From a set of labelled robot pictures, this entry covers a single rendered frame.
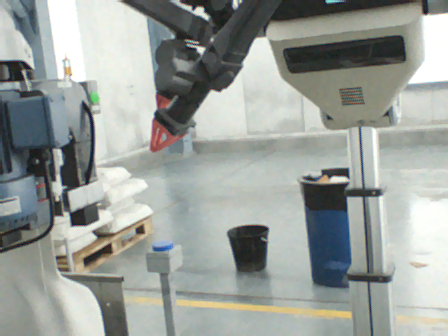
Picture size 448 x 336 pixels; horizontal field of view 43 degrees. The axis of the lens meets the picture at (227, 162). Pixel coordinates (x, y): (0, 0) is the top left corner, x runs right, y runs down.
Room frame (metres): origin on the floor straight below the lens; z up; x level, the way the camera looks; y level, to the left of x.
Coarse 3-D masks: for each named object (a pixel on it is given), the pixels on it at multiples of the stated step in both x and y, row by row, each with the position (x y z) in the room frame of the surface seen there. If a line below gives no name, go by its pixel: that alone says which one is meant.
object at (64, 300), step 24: (24, 240) 1.37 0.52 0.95; (48, 240) 1.34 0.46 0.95; (0, 264) 1.40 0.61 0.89; (24, 264) 1.38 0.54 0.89; (48, 264) 1.35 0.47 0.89; (0, 288) 1.36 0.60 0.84; (24, 288) 1.33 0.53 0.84; (48, 288) 1.32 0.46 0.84; (72, 288) 1.34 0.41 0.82; (0, 312) 1.33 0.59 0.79; (24, 312) 1.31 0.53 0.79; (48, 312) 1.29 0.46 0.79; (72, 312) 1.28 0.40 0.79; (96, 312) 1.35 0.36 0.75
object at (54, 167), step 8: (24, 96) 1.05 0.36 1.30; (32, 96) 1.05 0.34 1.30; (32, 152) 1.05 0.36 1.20; (56, 152) 1.04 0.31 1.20; (32, 160) 1.02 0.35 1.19; (56, 160) 1.04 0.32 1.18; (32, 168) 1.06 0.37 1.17; (40, 168) 1.05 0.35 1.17; (56, 168) 1.04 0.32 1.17; (40, 176) 1.05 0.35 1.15
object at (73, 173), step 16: (32, 80) 1.30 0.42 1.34; (48, 80) 1.35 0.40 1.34; (64, 80) 1.40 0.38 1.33; (80, 96) 1.45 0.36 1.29; (80, 112) 1.44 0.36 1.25; (80, 128) 1.43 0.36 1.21; (80, 144) 1.43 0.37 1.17; (80, 160) 1.42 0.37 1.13; (64, 176) 1.43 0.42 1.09; (80, 176) 1.42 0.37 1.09; (96, 176) 1.47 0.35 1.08
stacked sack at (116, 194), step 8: (120, 184) 4.68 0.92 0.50; (128, 184) 4.67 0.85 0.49; (136, 184) 4.74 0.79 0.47; (144, 184) 4.85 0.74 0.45; (112, 192) 4.41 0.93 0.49; (120, 192) 4.47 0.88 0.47; (128, 192) 4.59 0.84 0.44; (136, 192) 4.71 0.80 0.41; (104, 200) 4.36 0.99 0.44; (112, 200) 4.35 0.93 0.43; (120, 200) 4.47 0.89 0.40
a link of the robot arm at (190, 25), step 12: (120, 0) 1.18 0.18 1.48; (132, 0) 1.19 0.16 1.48; (144, 0) 1.22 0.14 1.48; (156, 0) 1.25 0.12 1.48; (168, 0) 1.29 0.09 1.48; (144, 12) 1.24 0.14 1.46; (156, 12) 1.26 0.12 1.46; (168, 12) 1.29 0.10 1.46; (180, 12) 1.33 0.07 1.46; (192, 12) 1.37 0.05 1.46; (168, 24) 1.31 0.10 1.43; (180, 24) 1.34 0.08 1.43; (192, 24) 1.36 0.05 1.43; (204, 24) 1.40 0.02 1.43; (180, 36) 1.42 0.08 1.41; (192, 36) 1.38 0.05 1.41
